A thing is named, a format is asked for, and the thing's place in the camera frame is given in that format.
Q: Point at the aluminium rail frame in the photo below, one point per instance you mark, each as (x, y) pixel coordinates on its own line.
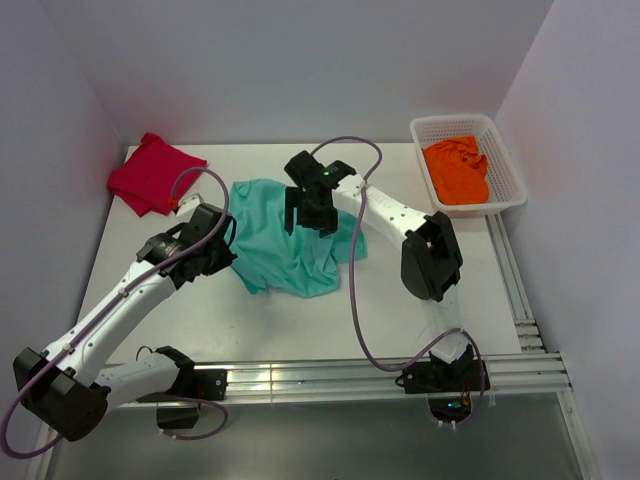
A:
(282, 349)

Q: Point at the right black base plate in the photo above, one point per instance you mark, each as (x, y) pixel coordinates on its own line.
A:
(467, 374)

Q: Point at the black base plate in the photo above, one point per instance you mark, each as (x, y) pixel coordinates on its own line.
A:
(467, 374)
(200, 384)

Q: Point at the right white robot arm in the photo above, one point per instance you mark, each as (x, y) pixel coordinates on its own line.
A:
(430, 256)

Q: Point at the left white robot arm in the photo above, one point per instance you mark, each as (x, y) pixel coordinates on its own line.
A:
(69, 386)

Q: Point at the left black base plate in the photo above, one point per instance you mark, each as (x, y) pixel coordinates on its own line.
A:
(200, 384)

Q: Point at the folded red t shirt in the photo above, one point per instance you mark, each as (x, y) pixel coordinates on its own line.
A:
(145, 181)

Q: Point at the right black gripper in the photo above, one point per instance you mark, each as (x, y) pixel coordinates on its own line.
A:
(310, 203)

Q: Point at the teal t shirt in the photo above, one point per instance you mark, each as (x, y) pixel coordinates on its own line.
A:
(302, 264)

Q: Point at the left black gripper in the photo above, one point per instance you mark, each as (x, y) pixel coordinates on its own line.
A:
(220, 255)

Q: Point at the orange t shirt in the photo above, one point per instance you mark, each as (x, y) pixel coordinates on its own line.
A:
(458, 171)

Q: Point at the white plastic basket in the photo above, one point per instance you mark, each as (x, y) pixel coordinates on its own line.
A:
(505, 186)

